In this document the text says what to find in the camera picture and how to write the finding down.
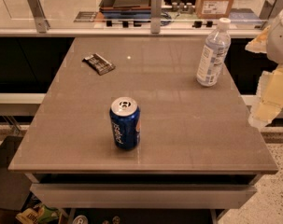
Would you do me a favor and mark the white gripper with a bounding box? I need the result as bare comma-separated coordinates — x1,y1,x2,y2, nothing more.
245,9,283,129

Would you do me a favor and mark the black RXBAR chocolate bar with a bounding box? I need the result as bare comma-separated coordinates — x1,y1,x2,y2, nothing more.
83,53,116,76

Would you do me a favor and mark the clear plastic water bottle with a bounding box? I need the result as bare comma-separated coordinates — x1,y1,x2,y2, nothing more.
196,18,231,87

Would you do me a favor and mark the cardboard box with label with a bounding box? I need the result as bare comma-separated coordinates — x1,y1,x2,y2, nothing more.
195,0,233,19

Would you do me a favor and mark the grey table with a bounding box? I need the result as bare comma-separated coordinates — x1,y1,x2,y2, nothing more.
7,36,279,224

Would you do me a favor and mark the blue Pepsi soda can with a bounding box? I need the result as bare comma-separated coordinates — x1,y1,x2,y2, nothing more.
109,97,141,150

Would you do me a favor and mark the silver can under table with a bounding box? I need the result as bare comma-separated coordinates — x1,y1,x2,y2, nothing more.
72,215,89,224

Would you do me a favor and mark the green snack bag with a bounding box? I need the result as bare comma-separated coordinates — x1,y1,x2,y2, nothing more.
16,203,61,224

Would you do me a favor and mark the middle metal bracket post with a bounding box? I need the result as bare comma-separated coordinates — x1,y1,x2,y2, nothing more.
150,0,162,34

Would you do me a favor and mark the left metal bracket post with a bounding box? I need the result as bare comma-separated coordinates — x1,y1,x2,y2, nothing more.
27,0,50,34

